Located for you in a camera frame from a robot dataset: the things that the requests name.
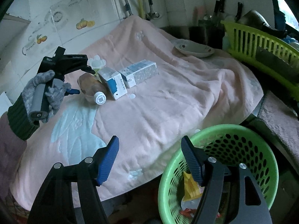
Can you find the lime green dish rack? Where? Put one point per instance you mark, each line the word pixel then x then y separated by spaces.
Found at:
pixel 266 52

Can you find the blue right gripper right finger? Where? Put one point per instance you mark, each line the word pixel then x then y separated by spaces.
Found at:
pixel 194 158

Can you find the red snack bag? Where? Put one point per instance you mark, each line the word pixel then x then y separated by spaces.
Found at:
pixel 189 213

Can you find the brown bottle with white cap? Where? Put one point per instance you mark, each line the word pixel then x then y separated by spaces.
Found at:
pixel 94 91

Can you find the green yellow small packet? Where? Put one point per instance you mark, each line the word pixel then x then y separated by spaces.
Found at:
pixel 96 70

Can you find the long white blue box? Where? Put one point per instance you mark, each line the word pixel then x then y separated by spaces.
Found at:
pixel 139 72

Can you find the dark green sleeve forearm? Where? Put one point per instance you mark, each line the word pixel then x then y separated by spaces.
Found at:
pixel 19 121

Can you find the yellow snack wrapper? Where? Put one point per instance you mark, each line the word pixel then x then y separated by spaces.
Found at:
pixel 192 190

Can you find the grey gloved left hand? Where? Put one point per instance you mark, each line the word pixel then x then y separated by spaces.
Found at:
pixel 52 94

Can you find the white plate on blanket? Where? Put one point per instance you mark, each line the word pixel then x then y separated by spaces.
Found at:
pixel 191 48

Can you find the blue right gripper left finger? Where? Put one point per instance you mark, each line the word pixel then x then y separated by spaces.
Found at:
pixel 105 158

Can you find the green mesh trash basket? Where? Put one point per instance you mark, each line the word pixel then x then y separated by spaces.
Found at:
pixel 240 179

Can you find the grey pink towel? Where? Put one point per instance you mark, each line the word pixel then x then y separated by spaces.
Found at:
pixel 282 122

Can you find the pink floral blanket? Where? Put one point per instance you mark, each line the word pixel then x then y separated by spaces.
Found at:
pixel 187 95

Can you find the white and blue carton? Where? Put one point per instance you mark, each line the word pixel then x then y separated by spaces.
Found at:
pixel 113 81

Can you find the dark cooking pot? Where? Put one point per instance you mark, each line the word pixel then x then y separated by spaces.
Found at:
pixel 254 19

